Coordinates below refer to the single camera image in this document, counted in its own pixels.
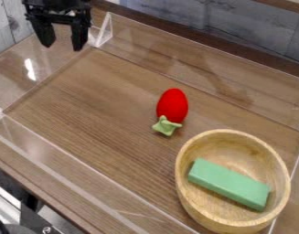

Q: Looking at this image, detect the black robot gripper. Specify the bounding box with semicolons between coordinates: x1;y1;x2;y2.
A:
21;0;91;51

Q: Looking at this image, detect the red plush strawberry fruit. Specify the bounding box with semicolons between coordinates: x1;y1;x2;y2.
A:
151;88;188;136

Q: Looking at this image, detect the green rectangular block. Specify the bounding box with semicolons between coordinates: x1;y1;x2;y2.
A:
187;158;271;211

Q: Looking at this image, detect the light wooden bowl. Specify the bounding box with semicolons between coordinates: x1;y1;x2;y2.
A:
175;129;291;234

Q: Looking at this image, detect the clear acrylic enclosure wall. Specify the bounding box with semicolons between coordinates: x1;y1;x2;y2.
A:
0;13;299;234

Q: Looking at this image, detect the black metal stand bracket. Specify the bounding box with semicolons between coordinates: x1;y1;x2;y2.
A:
20;194;55;234

